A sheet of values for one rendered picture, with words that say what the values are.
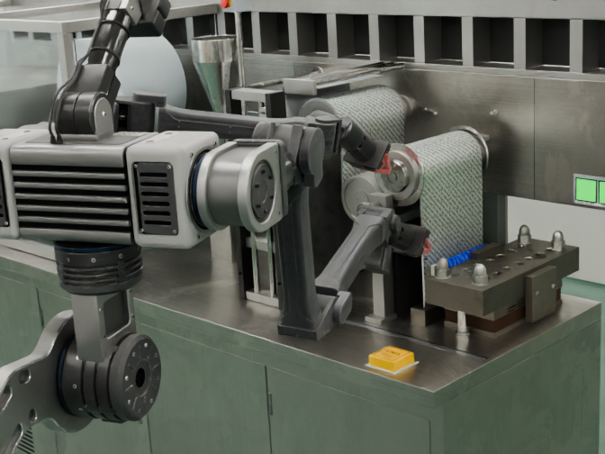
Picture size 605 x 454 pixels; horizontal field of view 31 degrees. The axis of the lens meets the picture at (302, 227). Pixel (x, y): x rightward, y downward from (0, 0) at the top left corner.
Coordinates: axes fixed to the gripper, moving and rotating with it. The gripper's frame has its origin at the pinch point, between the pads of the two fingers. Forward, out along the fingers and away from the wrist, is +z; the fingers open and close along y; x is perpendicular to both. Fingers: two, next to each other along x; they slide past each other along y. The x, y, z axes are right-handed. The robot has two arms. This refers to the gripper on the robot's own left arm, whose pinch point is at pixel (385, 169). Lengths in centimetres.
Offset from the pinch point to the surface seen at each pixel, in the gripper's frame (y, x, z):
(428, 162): 5.9, 6.1, 5.8
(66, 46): -97, 4, -27
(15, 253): -128, -49, 12
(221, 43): -67, 23, -4
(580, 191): 29.4, 17.0, 32.4
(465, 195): 7.3, 6.0, 22.5
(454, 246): 8.0, -5.9, 25.8
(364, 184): -10.1, -2.2, 7.3
